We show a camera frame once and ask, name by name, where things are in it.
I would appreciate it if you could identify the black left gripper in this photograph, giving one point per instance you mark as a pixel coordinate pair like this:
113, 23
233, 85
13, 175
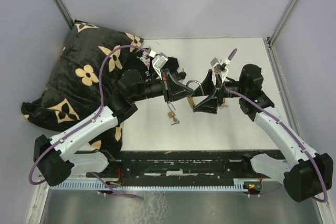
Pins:
172, 90

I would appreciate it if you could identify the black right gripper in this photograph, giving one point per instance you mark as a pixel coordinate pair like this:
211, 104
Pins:
209, 105

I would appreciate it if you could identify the large brass padlock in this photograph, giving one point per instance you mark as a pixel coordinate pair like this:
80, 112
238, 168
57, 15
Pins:
190, 98

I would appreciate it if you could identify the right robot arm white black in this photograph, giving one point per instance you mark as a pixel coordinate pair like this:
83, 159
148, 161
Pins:
303, 172

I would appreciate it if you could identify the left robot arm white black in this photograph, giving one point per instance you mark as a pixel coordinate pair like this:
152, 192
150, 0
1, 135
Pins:
68, 153

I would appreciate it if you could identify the small padlock key bunch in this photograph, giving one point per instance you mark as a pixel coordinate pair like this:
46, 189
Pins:
175, 121

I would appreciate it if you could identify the black padlock with keys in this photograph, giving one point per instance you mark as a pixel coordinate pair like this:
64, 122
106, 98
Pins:
181, 75

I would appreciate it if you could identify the small brass padlock long shackle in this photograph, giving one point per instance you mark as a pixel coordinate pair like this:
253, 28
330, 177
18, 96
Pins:
171, 113

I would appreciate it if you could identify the black printed garment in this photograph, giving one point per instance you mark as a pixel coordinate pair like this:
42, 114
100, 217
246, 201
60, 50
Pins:
148, 67

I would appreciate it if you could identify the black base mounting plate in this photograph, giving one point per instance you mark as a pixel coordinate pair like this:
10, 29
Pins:
202, 164

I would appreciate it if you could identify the black floral pillow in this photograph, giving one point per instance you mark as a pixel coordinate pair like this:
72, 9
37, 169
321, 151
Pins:
92, 58

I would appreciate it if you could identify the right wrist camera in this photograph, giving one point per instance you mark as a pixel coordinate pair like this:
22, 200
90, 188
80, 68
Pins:
221, 67

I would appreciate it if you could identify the light blue cable duct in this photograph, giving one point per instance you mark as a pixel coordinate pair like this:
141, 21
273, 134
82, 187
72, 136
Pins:
161, 184

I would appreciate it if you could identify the right aluminium corner post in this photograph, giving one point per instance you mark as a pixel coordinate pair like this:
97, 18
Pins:
289, 10

